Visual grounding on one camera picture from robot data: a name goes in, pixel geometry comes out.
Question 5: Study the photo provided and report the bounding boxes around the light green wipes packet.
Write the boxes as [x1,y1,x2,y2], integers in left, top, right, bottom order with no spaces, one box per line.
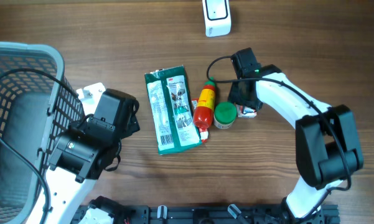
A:
[235,105,257,118]

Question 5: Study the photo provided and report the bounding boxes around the green lid jar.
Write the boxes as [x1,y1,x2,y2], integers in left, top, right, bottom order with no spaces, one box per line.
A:
[213,102,237,129]

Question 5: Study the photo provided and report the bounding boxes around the chilli sauce bottle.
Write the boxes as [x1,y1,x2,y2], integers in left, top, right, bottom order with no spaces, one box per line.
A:
[193,80,216,130]

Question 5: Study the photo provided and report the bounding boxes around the red sachet packet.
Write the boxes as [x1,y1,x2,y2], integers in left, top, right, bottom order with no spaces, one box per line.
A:
[192,98,209,143]

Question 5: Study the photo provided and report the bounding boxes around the green 3M glove packet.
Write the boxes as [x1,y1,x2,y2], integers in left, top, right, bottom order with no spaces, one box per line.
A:
[144,65,202,155]

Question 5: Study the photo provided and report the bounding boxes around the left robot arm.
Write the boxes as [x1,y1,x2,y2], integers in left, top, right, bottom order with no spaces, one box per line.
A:
[27,83,139,223]

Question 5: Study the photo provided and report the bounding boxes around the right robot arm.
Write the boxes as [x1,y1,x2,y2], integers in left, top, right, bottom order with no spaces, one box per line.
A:
[228,48,363,223]

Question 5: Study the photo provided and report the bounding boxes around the white barcode scanner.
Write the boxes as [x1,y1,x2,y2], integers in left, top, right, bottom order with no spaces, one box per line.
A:
[202,0,231,37]

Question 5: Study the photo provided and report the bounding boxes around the grey plastic basket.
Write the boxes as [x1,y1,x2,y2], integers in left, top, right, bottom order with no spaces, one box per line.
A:
[0,42,84,223]

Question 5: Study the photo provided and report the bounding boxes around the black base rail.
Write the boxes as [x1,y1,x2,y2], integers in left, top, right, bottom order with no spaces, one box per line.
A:
[71,203,340,224]

